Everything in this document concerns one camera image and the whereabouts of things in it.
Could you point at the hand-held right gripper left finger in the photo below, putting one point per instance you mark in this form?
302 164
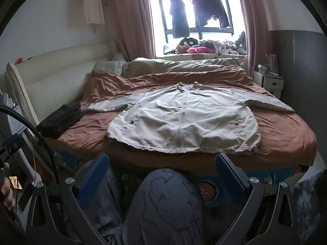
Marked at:
93 178

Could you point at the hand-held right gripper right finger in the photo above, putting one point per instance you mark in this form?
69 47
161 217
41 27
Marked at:
230 178

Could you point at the beige zip jacket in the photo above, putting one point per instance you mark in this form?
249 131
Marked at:
178 117

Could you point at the dark folded clothes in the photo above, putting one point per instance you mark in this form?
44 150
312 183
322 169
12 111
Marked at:
56 122

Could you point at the pile of light clothes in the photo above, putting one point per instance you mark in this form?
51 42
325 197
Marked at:
219 46

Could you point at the person's left hand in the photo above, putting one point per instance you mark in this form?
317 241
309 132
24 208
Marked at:
6 196

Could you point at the cartoon print bed sheet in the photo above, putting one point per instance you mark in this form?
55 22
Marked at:
212 186

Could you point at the grey bedside table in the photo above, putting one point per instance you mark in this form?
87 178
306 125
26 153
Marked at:
18 125

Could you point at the brown blanket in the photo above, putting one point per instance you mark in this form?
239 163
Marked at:
281 132

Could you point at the person's right leg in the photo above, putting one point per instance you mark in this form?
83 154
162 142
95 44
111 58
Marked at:
163 209

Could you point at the cream padded headboard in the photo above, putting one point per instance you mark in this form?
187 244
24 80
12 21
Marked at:
56 81

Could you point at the grey patterned rug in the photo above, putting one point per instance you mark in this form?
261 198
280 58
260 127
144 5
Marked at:
306 199

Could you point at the small orange toy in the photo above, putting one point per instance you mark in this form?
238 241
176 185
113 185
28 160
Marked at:
20 60

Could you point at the white nightstand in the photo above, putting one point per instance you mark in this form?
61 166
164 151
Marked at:
270 83

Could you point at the pale blue pillow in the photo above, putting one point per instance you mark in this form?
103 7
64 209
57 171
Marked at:
109 66

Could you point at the small jar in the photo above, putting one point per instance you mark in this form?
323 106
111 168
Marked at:
262 69

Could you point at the pink striped bag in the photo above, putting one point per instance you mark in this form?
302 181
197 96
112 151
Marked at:
272 63

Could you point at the beige duvet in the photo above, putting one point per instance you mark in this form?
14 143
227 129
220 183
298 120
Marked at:
178 66

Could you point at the brown plush toy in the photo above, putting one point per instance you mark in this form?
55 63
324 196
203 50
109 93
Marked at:
182 49

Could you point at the black plush toy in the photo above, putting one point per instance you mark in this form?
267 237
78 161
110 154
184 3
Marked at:
189 42

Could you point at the pink curtain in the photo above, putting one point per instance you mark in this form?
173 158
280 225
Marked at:
255 30
132 17

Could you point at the cream hanging cloth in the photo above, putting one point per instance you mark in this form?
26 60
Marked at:
93 7

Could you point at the dark grey hanging garment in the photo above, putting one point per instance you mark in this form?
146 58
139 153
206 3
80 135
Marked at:
217 7

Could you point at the dark red hanging garment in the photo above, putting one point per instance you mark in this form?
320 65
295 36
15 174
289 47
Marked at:
196 5

